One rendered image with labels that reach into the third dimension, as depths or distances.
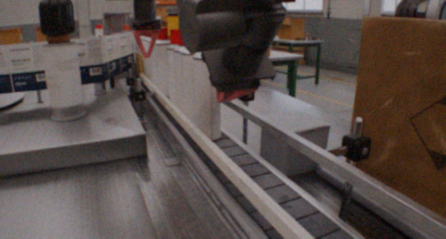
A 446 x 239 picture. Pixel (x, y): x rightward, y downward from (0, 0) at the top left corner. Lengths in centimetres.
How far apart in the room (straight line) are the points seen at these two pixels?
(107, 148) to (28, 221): 22
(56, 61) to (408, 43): 69
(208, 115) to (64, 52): 38
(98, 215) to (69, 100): 36
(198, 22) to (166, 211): 29
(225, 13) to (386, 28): 24
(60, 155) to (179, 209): 28
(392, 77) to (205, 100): 31
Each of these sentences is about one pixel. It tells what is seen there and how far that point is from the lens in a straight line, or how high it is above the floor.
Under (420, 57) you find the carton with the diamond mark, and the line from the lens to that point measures 44.
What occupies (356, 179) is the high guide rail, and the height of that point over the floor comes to 96.
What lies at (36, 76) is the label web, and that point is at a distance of 100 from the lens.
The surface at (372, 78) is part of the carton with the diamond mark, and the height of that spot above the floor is 103.
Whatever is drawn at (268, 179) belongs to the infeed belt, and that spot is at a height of 88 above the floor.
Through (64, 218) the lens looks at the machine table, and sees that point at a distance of 50.
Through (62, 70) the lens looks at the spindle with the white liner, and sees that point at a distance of 76.
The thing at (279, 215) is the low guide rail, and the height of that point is 91.
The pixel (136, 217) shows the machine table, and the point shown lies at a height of 83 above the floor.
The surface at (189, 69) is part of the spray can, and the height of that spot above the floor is 101.
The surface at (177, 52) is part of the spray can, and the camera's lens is 66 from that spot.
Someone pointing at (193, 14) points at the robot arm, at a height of 111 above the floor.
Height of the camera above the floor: 111
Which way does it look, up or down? 18 degrees down
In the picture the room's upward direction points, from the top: straight up
